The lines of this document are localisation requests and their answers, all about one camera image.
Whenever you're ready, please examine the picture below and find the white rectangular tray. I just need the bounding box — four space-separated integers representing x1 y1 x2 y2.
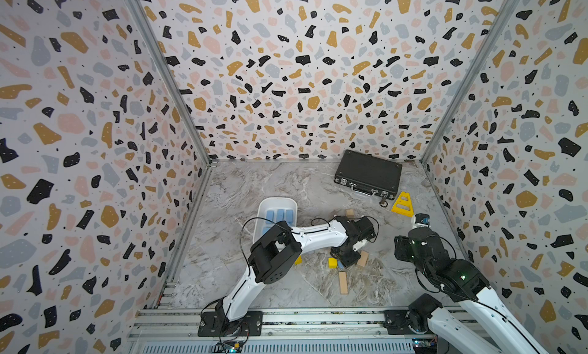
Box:
253 197 298 243

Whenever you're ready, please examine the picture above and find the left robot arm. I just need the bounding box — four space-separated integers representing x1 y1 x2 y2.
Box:
215 216 378 325

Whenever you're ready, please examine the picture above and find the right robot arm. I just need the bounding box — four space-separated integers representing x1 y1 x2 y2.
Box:
394 226 547 353

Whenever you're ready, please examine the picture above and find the wooden block right pile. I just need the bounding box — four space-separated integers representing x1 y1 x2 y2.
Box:
357 251 369 268

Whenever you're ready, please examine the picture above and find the yellow cube center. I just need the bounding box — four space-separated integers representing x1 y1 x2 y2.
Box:
328 257 338 269

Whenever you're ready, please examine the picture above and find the yellow plastic triangle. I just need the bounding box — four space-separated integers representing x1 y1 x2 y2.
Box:
391 192 414 218

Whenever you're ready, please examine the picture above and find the long wooden block front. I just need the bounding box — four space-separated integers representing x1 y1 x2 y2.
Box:
338 271 349 295

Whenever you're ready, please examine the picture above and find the black briefcase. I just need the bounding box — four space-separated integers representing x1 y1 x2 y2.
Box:
334 150 403 200

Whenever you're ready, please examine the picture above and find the green lit circuit board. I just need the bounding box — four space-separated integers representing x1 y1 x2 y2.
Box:
211 341 243 354

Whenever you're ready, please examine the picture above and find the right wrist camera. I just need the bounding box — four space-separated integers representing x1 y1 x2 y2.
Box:
411 213 430 229

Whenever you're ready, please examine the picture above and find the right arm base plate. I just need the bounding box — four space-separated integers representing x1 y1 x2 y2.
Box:
383 309 433 335

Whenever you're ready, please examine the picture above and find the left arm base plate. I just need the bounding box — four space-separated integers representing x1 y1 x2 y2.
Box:
198 311 263 337

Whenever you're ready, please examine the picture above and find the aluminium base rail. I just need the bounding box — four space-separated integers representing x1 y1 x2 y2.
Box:
126 306 518 354

